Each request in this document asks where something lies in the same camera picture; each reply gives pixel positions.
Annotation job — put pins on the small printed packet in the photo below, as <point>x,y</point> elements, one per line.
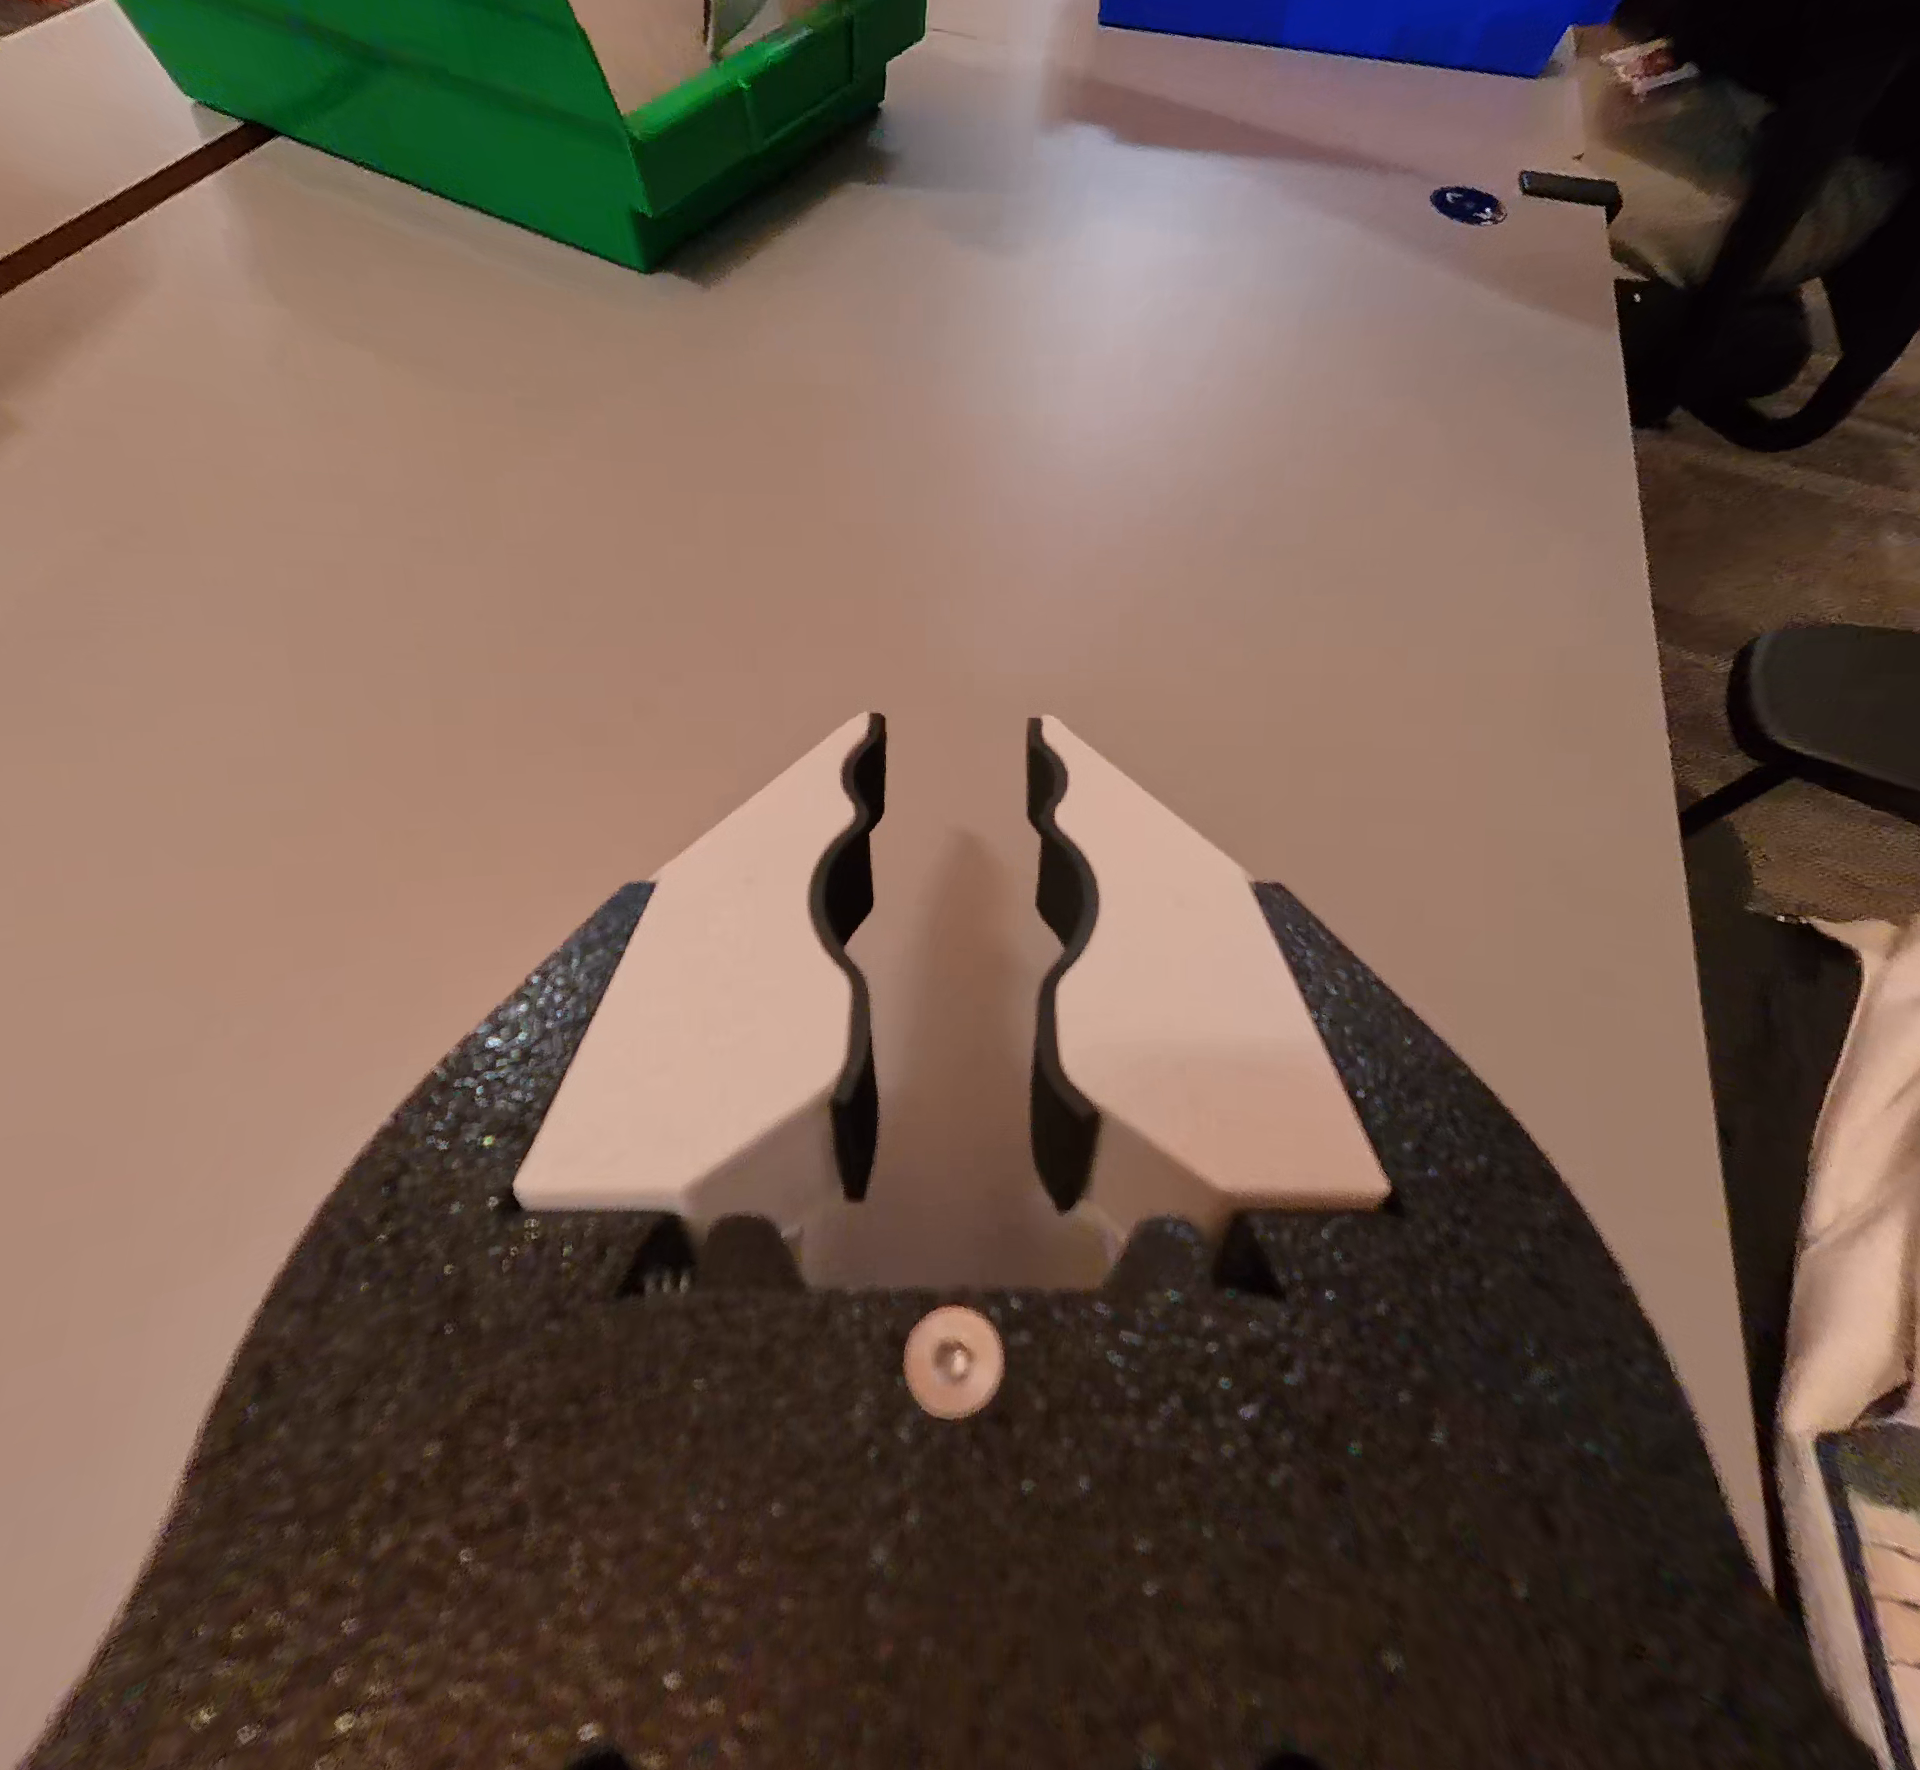
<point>1649,66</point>

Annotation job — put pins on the person's white clothing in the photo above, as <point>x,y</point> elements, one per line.
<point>1860,1200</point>

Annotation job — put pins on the grey desk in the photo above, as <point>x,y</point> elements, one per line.
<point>900,452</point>

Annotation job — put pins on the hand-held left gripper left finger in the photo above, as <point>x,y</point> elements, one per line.
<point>706,1035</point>

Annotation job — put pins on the green plastic bin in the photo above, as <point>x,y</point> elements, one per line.
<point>376,32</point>

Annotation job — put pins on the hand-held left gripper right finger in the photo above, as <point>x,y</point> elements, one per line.
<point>1215,1051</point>

